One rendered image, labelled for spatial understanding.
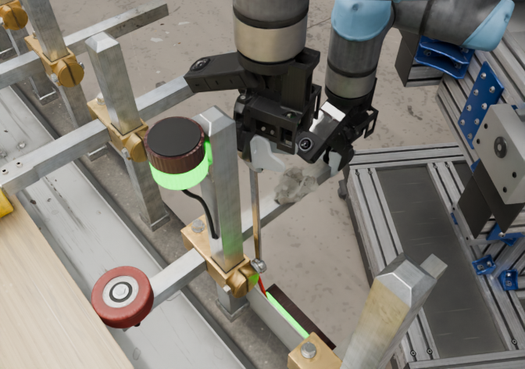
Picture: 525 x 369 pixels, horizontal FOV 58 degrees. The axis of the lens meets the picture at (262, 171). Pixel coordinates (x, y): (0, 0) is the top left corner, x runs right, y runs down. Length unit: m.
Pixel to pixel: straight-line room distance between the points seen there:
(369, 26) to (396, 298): 0.39
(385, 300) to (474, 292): 1.17
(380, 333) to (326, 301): 1.22
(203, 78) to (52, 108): 0.78
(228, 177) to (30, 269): 0.34
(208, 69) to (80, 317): 0.37
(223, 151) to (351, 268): 1.27
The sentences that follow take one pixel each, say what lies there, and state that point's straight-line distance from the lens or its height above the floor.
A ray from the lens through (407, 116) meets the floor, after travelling 2.30.
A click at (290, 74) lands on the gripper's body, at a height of 1.19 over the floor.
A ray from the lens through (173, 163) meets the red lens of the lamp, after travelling 0.47.
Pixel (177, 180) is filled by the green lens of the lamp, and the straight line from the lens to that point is 0.49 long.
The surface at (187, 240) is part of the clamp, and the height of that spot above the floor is 0.86.
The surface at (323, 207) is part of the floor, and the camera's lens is 1.87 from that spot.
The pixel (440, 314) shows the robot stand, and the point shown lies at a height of 0.21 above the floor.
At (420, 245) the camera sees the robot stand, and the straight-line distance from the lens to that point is 1.60.
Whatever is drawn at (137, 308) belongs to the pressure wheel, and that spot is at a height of 0.91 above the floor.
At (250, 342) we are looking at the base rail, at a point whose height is 0.70.
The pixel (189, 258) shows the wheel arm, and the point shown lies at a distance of 0.75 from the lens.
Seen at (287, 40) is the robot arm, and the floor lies 1.24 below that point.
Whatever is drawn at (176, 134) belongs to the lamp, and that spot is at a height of 1.17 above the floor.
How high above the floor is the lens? 1.51
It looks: 50 degrees down
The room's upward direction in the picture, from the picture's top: straight up
